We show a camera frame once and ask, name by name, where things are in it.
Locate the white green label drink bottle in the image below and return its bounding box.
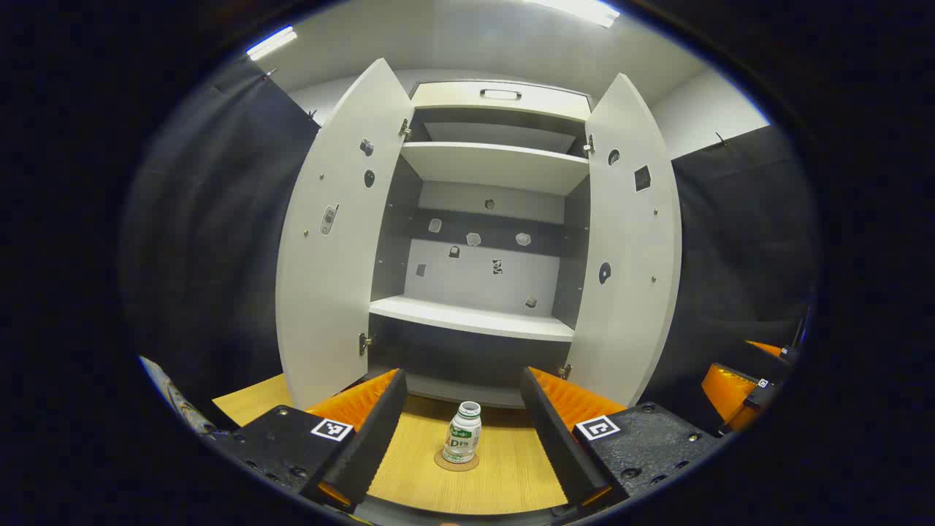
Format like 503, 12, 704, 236
442, 400, 483, 465

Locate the blue white patterned cloth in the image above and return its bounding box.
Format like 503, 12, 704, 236
139, 356, 217, 436

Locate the round wooden coaster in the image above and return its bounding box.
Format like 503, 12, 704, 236
434, 447, 481, 472

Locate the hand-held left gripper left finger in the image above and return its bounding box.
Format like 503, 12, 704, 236
210, 368, 408, 511

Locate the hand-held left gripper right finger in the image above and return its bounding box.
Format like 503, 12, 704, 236
520, 366, 722, 511

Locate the white cabinet flap door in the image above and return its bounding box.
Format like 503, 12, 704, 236
411, 80, 592, 122

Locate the ceiling light panel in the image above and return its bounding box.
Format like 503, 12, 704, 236
246, 26, 298, 61

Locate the white cabinet body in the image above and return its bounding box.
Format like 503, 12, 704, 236
369, 79, 592, 408

